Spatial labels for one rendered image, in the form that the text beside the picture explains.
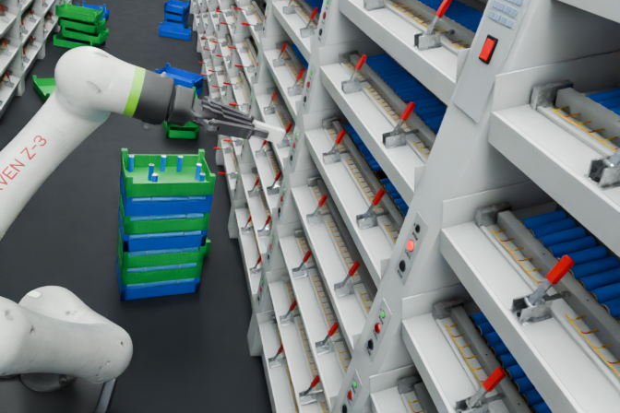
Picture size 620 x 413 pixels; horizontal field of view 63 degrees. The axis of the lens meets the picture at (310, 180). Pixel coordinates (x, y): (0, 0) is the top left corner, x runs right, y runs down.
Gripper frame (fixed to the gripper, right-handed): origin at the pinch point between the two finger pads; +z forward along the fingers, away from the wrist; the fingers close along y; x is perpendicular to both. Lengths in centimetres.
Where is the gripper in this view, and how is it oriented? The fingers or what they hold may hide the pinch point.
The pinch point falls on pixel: (267, 132)
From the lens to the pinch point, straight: 105.1
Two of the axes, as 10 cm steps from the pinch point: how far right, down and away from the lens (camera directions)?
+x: 4.2, -8.2, -4.0
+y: 2.5, 5.3, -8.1
